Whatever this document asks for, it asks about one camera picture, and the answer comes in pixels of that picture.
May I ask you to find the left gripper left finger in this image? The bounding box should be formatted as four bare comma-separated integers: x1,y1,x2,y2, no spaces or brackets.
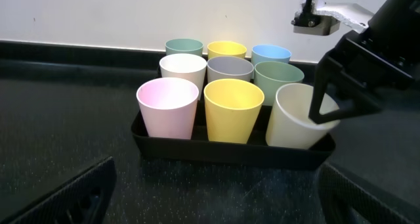
0,156,117,224

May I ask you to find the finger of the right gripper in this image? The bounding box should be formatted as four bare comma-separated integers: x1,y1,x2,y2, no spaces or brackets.
308,50,383,125

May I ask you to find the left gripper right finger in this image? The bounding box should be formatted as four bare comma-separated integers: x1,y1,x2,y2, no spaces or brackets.
317,162,420,224

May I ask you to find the cream cup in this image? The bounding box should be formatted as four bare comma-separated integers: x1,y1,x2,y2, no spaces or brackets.
264,82,341,150

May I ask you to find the yellow cup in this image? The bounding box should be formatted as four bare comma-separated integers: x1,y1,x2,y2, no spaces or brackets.
207,41,247,60
203,78,265,145

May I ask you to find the green cup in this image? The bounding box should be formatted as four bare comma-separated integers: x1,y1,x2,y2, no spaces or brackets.
253,60,305,106
164,37,204,58

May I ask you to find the blue cup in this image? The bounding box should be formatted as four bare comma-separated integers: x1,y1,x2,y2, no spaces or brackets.
251,44,292,80

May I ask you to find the grey cup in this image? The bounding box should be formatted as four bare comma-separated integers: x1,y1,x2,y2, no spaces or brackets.
206,55,255,84

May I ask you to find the black tray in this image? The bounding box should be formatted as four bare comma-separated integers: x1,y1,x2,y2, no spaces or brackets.
130,65,336,171

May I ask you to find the pink cup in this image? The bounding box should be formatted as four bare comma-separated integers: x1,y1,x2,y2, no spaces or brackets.
136,77,200,141

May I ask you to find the white cup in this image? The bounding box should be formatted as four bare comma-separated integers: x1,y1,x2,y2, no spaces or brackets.
159,53,208,101

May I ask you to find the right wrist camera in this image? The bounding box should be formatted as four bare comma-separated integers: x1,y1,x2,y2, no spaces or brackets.
291,0,375,37

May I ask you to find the black cable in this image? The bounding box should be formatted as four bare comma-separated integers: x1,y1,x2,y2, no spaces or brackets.
301,0,316,16

